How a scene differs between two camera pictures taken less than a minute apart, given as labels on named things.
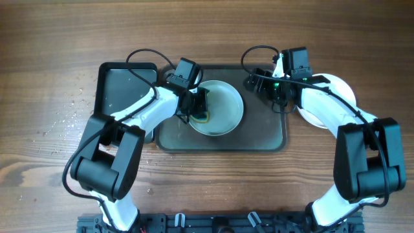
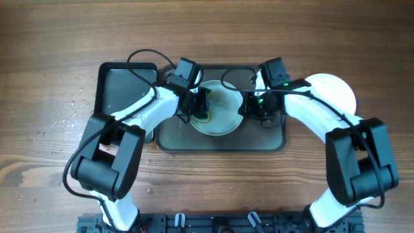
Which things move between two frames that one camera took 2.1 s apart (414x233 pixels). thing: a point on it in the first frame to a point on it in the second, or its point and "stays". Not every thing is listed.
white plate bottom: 226,107 stays
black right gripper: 259,81 to 250,108
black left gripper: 199,103 stays
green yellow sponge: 204,118 stays
